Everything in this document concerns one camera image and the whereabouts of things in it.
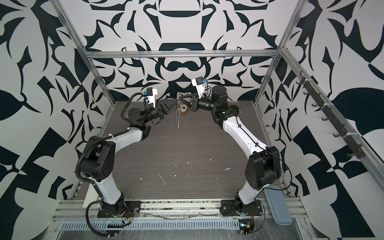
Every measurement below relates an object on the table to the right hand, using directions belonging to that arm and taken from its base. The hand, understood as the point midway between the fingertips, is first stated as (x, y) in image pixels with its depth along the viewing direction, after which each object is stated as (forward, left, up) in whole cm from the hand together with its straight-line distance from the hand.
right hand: (180, 98), depth 70 cm
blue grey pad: (-38, -46, -36) cm, 70 cm away
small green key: (0, 0, -5) cm, 5 cm away
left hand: (0, +1, +1) cm, 1 cm away
